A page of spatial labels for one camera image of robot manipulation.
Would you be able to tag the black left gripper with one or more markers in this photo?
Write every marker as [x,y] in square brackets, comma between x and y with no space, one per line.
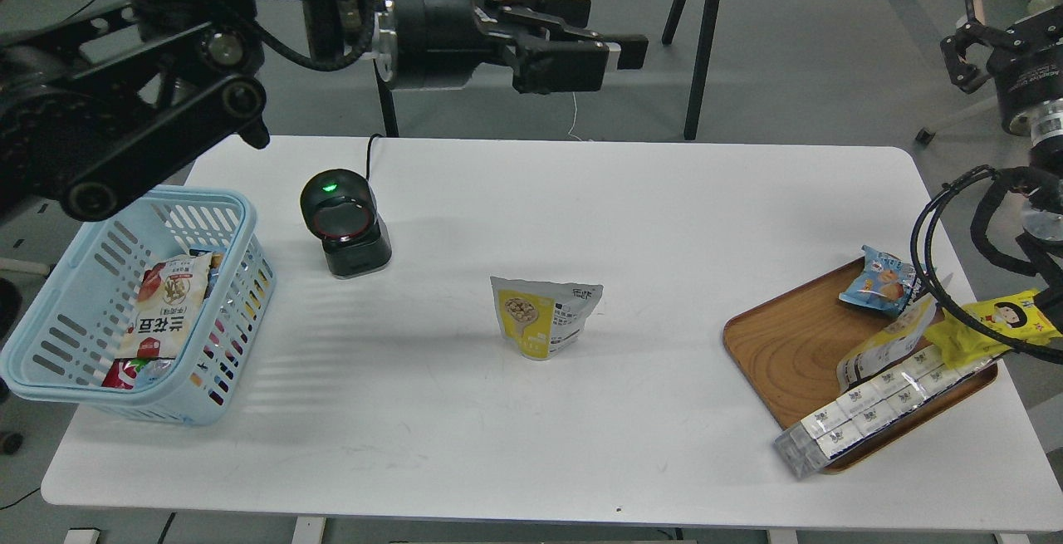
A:
[438,44]

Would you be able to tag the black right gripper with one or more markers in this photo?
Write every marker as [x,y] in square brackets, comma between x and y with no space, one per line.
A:
[1026,63]

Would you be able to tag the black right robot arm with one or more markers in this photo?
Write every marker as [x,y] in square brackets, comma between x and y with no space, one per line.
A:
[1038,182]

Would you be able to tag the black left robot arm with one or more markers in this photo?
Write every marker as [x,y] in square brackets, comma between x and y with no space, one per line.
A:
[102,107]

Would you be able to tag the blue cookie snack bag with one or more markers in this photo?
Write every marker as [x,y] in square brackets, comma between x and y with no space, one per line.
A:
[886,284]

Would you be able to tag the yellow cartoon face snack bag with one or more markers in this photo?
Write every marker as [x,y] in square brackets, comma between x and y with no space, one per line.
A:
[1014,316]

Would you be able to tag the white red peanut snack bag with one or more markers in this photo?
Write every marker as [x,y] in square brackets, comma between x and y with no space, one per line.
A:
[168,304]

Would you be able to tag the light blue plastic basket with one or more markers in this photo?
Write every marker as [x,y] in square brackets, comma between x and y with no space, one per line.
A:
[65,344]

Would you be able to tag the red snack bag in basket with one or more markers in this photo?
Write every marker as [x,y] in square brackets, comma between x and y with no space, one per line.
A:
[137,373]

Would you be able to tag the black barcode scanner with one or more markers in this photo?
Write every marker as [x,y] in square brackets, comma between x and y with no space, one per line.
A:
[339,208]

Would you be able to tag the round wooden tray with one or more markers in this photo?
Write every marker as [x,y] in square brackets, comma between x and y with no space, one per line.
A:
[789,349]

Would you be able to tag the clear pack of white boxes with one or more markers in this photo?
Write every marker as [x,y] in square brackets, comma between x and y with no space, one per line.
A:
[872,403]

